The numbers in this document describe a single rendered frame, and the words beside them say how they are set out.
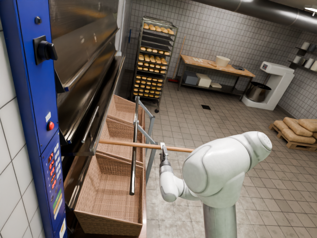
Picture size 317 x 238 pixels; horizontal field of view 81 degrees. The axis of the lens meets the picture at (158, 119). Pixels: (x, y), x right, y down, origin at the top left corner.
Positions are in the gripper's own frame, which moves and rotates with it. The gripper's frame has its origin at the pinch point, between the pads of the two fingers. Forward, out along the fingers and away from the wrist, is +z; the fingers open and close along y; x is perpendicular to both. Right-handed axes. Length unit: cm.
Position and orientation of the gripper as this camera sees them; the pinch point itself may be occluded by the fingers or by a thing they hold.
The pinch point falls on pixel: (162, 148)
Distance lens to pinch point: 137.1
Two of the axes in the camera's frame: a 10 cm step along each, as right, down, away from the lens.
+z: -0.9, -5.4, 8.4
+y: -2.1, 8.3, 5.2
